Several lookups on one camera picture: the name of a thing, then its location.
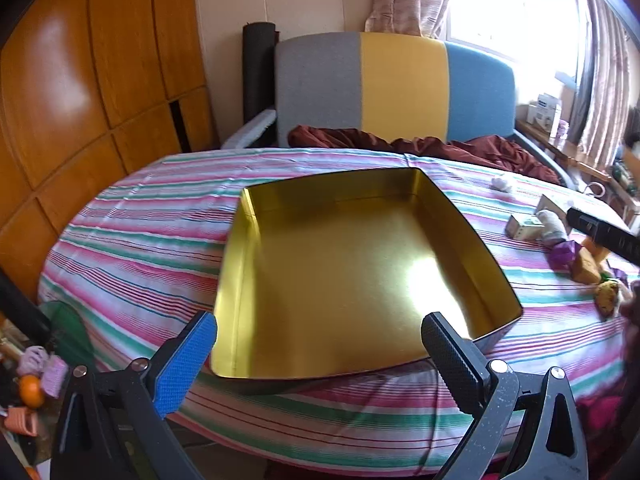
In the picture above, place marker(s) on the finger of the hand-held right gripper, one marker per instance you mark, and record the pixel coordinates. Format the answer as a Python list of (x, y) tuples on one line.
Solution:
[(600, 232)]

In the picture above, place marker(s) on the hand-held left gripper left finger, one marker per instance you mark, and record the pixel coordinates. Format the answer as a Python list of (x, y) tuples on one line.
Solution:
[(182, 365)]

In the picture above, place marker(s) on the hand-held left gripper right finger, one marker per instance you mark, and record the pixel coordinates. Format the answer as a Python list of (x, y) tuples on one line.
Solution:
[(452, 360)]

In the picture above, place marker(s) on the white grey sock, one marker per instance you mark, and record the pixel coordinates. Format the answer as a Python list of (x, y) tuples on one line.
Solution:
[(552, 227)]

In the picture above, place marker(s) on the clear plastic bundle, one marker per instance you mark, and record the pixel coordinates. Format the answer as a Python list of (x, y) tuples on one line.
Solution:
[(502, 182)]

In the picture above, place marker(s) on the gold metal tin box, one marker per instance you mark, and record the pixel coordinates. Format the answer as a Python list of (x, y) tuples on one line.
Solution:
[(350, 270)]

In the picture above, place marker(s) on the purple snack packet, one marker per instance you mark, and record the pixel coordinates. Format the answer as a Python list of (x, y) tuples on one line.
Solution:
[(625, 275), (565, 255)]

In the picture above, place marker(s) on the yellow plush toy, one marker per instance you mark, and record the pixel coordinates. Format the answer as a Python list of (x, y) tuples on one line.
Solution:
[(607, 297)]

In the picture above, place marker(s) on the small green white box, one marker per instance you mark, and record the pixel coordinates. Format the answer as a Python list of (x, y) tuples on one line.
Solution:
[(522, 227)]

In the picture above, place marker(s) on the wooden side shelf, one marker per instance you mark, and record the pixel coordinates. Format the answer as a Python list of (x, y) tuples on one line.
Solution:
[(575, 157)]

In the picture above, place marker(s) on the green glass side table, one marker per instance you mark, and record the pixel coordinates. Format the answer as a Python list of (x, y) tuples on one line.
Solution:
[(65, 325)]

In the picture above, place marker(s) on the pink ribbed pad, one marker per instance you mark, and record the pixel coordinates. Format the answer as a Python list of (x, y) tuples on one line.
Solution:
[(54, 377)]

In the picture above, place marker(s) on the striped tablecloth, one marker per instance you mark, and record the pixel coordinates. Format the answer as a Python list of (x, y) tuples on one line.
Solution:
[(150, 240)]

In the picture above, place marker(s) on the white appliance box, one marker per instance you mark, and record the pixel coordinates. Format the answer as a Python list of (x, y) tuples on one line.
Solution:
[(545, 112)]

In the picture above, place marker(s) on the pale lilac soft item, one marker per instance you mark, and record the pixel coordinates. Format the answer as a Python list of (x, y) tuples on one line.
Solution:
[(32, 360)]

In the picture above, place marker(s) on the orange fruit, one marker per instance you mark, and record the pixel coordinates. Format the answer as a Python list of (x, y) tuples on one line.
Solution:
[(31, 391)]

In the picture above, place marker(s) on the person's red clothing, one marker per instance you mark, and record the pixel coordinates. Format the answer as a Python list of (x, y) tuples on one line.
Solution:
[(605, 410)]

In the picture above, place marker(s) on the peach plastic item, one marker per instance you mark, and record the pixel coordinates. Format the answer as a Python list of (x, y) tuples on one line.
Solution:
[(20, 420)]

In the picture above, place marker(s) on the window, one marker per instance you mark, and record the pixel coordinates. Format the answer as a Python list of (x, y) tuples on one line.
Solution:
[(510, 10)]

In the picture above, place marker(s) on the grey yellow blue sofa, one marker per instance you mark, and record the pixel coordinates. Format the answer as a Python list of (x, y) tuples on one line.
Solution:
[(400, 85)]

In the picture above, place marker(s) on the maroon cloth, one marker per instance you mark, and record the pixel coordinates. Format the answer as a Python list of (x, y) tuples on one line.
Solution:
[(340, 137)]

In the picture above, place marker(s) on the black rolled mat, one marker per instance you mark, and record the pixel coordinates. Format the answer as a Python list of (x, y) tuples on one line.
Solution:
[(257, 70)]

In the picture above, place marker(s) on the wooden wardrobe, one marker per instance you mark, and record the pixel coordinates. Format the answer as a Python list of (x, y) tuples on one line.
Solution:
[(100, 60)]

